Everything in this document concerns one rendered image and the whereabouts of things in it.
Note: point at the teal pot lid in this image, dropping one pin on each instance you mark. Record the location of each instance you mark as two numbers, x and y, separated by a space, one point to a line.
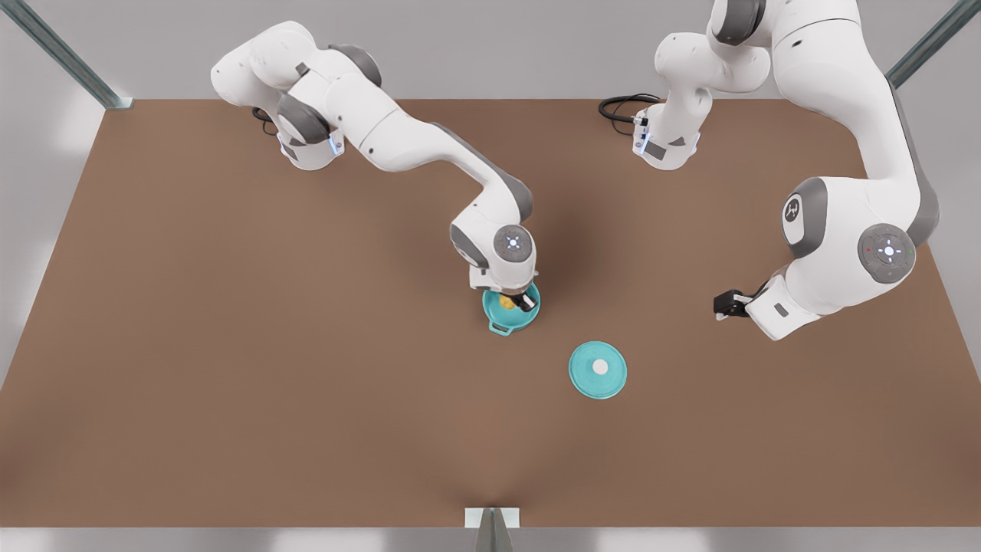
598 370

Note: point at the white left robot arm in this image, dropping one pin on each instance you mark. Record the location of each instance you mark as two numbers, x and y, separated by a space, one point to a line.
843 253

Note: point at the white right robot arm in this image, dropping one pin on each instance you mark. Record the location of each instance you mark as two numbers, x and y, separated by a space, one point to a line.
398 138

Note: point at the teal pot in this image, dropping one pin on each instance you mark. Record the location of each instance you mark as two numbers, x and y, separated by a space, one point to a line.
512 308

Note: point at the silver frame post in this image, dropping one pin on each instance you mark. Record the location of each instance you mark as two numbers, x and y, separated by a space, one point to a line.
61 55
492 529
923 47

